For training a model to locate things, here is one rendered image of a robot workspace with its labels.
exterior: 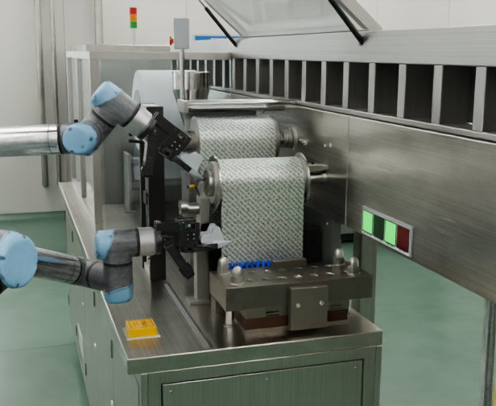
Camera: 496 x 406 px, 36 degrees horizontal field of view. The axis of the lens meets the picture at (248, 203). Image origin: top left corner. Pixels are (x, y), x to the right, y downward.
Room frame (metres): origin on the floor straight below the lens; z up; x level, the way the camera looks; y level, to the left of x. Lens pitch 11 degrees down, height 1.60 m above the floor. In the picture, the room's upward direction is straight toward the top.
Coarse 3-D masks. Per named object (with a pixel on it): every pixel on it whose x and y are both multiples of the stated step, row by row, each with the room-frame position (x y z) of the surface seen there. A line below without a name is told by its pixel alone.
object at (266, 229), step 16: (224, 208) 1.98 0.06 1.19; (240, 208) 1.99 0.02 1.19; (256, 208) 2.01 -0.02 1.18; (272, 208) 2.02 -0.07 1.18; (288, 208) 2.03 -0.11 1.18; (224, 224) 1.98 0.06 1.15; (240, 224) 1.99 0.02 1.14; (256, 224) 2.01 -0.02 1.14; (272, 224) 2.02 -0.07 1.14; (288, 224) 2.03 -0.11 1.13; (240, 240) 1.99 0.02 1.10; (256, 240) 2.01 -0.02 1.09; (272, 240) 2.02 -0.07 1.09; (288, 240) 2.03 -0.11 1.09; (240, 256) 1.99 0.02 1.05; (256, 256) 2.01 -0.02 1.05; (272, 256) 2.02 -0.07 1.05; (288, 256) 2.03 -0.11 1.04
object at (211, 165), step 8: (208, 168) 2.06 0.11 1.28; (216, 168) 2.00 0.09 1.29; (304, 168) 2.07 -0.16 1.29; (216, 176) 1.98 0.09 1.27; (304, 176) 2.05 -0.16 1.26; (216, 184) 1.98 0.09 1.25; (304, 184) 2.05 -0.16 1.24; (216, 192) 1.98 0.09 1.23; (304, 192) 2.06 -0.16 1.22; (216, 200) 2.00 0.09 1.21
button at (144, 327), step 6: (150, 318) 1.85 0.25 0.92; (126, 324) 1.81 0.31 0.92; (132, 324) 1.81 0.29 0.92; (138, 324) 1.81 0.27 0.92; (144, 324) 1.81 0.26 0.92; (150, 324) 1.81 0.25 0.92; (126, 330) 1.81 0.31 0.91; (132, 330) 1.77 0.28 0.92; (138, 330) 1.77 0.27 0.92; (144, 330) 1.78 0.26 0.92; (150, 330) 1.78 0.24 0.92; (156, 330) 1.79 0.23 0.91; (132, 336) 1.77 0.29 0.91; (138, 336) 1.77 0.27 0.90; (144, 336) 1.78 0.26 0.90
